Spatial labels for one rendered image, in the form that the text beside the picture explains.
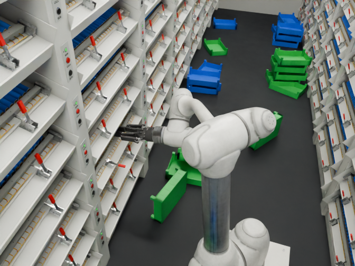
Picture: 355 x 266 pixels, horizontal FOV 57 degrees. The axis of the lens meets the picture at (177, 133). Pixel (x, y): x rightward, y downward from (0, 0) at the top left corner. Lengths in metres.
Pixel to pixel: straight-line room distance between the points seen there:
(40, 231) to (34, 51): 0.59
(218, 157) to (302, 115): 2.17
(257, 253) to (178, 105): 0.73
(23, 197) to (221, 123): 0.62
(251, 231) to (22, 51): 1.07
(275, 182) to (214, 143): 1.46
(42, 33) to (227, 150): 0.62
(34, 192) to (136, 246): 1.02
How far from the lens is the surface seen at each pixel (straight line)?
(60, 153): 1.17
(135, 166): 2.15
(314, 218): 2.29
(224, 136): 0.99
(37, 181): 1.10
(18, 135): 0.97
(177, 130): 1.57
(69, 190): 1.31
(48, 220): 1.24
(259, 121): 1.06
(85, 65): 1.25
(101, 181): 1.57
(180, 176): 2.03
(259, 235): 1.45
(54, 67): 1.04
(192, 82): 3.10
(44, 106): 1.06
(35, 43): 0.98
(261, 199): 2.26
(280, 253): 1.76
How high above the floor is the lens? 1.69
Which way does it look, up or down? 40 degrees down
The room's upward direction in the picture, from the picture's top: 3 degrees clockwise
